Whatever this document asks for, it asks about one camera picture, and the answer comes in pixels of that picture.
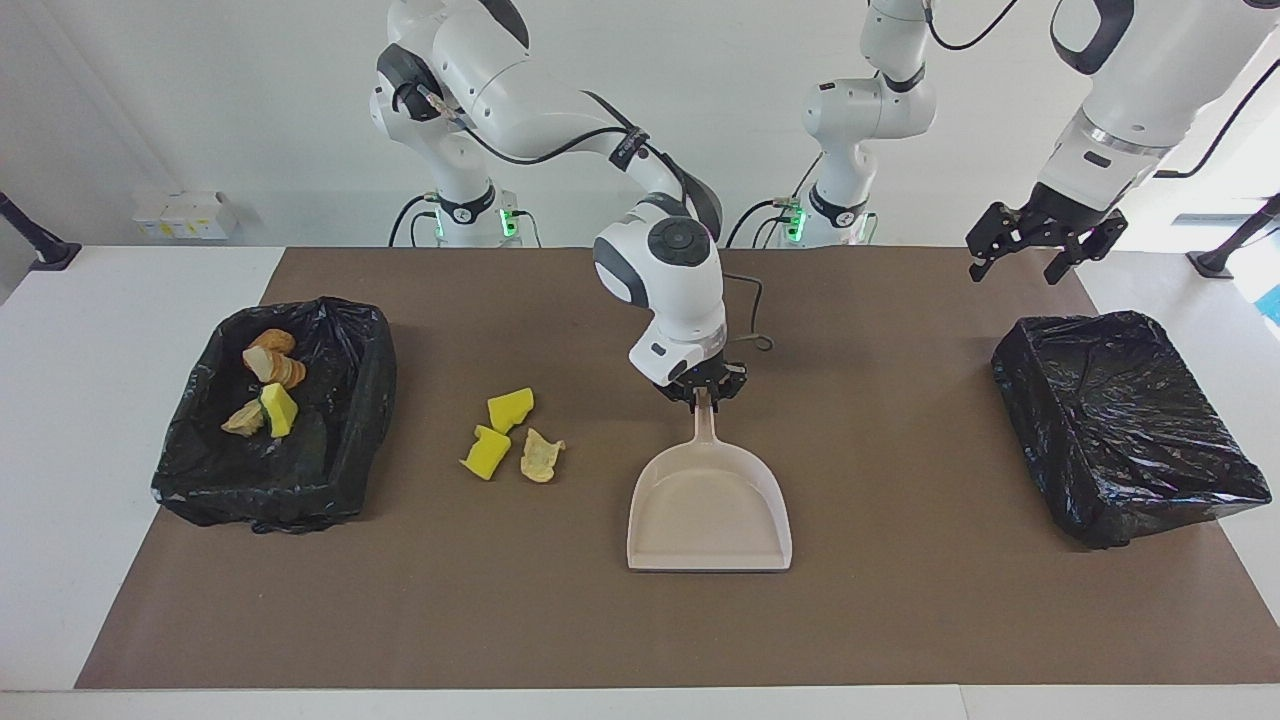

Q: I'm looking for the beige plastic dustpan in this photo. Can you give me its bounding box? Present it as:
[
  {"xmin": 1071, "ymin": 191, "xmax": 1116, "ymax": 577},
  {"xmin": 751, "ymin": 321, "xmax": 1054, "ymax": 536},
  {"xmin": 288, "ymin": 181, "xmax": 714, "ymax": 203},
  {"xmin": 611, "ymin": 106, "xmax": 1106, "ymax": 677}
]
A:
[{"xmin": 626, "ymin": 388, "xmax": 793, "ymax": 573}]

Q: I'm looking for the pale yellow scrap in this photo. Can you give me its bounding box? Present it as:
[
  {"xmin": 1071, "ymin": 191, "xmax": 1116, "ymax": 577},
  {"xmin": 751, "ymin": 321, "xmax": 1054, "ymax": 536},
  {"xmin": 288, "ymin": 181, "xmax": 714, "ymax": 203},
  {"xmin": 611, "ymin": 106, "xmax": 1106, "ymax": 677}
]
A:
[{"xmin": 520, "ymin": 428, "xmax": 567, "ymax": 484}]

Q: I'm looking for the yellow green sponge piece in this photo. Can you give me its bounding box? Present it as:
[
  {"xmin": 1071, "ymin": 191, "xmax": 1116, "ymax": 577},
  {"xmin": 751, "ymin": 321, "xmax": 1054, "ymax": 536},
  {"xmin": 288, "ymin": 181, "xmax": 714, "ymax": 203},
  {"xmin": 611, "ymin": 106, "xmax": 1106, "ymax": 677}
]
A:
[{"xmin": 260, "ymin": 383, "xmax": 300, "ymax": 439}]

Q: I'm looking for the black bag lined bin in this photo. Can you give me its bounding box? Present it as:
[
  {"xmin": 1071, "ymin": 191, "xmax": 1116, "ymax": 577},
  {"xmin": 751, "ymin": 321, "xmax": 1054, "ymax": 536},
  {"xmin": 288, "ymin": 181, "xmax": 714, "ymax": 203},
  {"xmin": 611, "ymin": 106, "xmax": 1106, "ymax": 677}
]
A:
[
  {"xmin": 150, "ymin": 295, "xmax": 398, "ymax": 534},
  {"xmin": 990, "ymin": 310, "xmax": 1273, "ymax": 550}
]

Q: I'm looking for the sliced bread loaf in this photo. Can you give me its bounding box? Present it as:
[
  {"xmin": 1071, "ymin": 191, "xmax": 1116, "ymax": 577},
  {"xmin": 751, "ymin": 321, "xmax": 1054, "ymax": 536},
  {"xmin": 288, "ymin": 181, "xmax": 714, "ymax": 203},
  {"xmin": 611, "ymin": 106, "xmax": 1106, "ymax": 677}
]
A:
[{"xmin": 242, "ymin": 347, "xmax": 307, "ymax": 390}]

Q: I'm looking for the black camera stand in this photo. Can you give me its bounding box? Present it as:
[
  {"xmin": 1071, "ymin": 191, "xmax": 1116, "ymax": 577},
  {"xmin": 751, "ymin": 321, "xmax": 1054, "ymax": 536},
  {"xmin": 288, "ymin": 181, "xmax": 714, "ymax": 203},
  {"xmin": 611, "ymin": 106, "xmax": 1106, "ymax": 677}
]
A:
[
  {"xmin": 0, "ymin": 192, "xmax": 83, "ymax": 272},
  {"xmin": 1186, "ymin": 193, "xmax": 1280, "ymax": 280}
]

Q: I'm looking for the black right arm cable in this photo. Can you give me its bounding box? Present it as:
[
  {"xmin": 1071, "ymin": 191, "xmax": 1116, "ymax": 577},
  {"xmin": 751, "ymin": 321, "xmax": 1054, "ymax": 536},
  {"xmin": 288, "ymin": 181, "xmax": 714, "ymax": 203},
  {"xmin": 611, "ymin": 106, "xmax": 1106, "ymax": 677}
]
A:
[{"xmin": 415, "ymin": 80, "xmax": 776, "ymax": 353}]

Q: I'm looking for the black base cable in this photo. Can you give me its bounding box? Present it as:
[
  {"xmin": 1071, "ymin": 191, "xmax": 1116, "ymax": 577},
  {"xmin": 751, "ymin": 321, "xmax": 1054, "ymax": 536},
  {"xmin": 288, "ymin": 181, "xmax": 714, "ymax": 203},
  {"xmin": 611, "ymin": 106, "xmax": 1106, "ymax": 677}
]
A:
[
  {"xmin": 388, "ymin": 193, "xmax": 441, "ymax": 248},
  {"xmin": 726, "ymin": 175, "xmax": 816, "ymax": 248}
]

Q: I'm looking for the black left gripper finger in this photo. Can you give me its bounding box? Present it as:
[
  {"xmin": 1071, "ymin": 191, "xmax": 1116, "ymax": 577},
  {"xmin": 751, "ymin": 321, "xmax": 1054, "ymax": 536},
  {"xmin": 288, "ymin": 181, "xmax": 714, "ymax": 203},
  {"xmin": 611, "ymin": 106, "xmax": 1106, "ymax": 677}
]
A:
[
  {"xmin": 1045, "ymin": 215, "xmax": 1129, "ymax": 287},
  {"xmin": 966, "ymin": 203, "xmax": 1031, "ymax": 283}
]

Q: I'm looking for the white wall socket box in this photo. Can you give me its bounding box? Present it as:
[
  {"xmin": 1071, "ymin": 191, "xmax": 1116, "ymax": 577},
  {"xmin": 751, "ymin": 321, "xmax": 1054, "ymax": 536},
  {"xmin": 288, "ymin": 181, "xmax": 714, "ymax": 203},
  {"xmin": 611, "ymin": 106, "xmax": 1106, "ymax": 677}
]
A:
[{"xmin": 132, "ymin": 190, "xmax": 239, "ymax": 241}]

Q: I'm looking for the brown paper table mat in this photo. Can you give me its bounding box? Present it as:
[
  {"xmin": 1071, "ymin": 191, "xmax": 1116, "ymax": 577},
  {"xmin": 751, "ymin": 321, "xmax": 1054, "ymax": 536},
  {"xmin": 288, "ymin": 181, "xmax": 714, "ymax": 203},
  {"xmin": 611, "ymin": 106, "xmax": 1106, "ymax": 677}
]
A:
[{"xmin": 75, "ymin": 247, "xmax": 1280, "ymax": 690}]

